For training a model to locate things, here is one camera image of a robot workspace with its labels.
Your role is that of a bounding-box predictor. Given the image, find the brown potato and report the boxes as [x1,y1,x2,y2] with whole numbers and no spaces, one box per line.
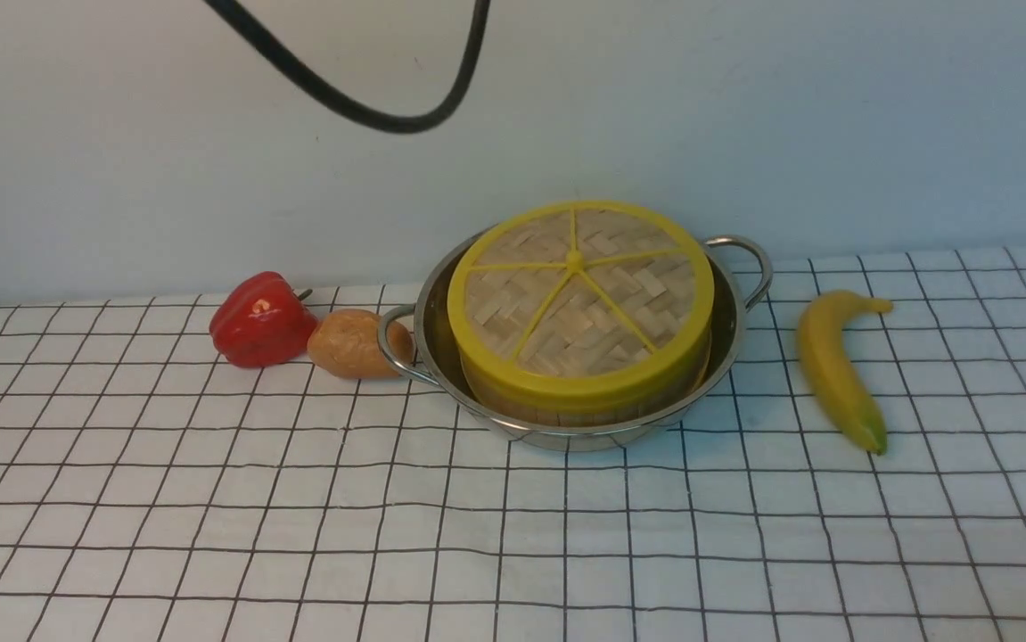
[308,309,401,382]

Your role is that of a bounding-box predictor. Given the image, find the bamboo steamer basket yellow rim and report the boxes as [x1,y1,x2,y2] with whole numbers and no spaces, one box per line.
[460,332,712,428]

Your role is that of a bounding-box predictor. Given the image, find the red bell pepper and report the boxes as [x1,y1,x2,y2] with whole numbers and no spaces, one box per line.
[208,271,317,369]

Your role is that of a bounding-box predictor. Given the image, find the bamboo steamer lid yellow rim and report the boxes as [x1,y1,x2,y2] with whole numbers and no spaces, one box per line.
[447,201,716,399]

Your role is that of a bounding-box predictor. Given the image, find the white checkered tablecloth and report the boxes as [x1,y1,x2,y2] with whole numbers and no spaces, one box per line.
[0,247,1026,641]

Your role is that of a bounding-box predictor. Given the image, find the stainless steel pot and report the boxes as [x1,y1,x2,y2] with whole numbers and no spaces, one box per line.
[374,235,774,454]

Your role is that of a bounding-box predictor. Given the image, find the yellow banana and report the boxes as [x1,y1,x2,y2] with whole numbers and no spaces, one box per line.
[795,290,894,456]

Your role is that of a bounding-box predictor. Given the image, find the black cable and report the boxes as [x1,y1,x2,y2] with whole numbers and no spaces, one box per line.
[202,0,492,136]

